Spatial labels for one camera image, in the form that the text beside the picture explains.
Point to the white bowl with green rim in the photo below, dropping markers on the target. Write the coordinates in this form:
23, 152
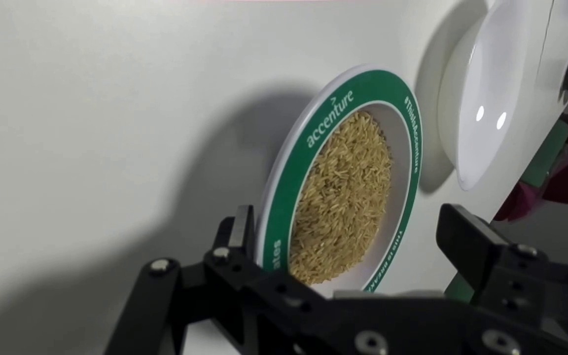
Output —
303, 144

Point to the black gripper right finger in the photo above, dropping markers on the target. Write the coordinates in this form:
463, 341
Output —
526, 276

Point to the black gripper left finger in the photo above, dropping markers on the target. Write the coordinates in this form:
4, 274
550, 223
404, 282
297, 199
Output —
165, 288

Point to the brown rice grains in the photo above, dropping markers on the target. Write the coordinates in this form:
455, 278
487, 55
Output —
343, 197

